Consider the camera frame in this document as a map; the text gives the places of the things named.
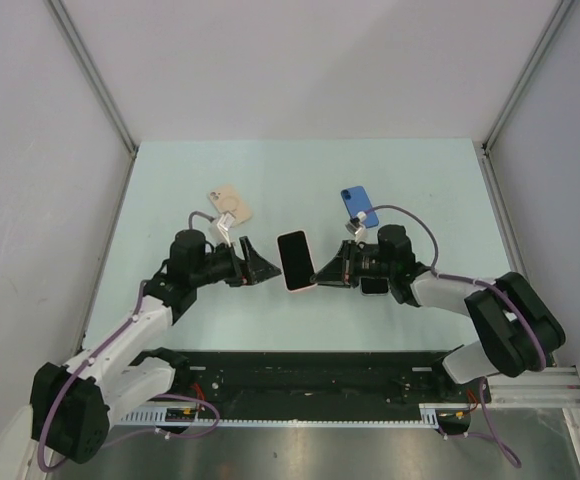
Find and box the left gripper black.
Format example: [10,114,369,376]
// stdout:
[190,236,279,287]

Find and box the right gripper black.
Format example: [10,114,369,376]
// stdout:
[311,239,394,288]

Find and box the pink phone case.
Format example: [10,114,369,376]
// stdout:
[275,229,320,294]

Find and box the beige phone case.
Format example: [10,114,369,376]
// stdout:
[207,184,253,225]

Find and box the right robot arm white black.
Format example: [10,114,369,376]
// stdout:
[312,224,566,401]

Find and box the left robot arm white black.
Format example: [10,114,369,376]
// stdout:
[30,229,281,472]

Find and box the blue phone case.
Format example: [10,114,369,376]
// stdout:
[340,186,380,228]

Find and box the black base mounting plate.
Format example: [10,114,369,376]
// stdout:
[133,348,491,423]

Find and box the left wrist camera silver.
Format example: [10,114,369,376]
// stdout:
[209,212,236,246]

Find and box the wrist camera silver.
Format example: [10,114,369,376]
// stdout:
[209,212,236,246]
[345,211,367,244]

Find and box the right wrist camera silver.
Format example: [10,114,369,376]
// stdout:
[345,211,367,244]

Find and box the slotted cable duct rail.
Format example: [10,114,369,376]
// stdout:
[114,402,479,429]

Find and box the right aluminium side rail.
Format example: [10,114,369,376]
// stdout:
[474,142,528,276]

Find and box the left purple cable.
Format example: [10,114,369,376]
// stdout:
[37,211,221,472]

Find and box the aluminium frame front rail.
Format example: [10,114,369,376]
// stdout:
[488,367,580,409]

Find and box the right aluminium corner post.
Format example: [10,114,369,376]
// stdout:
[481,0,579,153]

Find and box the aluminium corner post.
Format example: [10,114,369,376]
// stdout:
[481,0,579,153]
[44,0,138,159]

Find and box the left aluminium corner post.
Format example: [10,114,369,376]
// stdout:
[44,0,138,159]

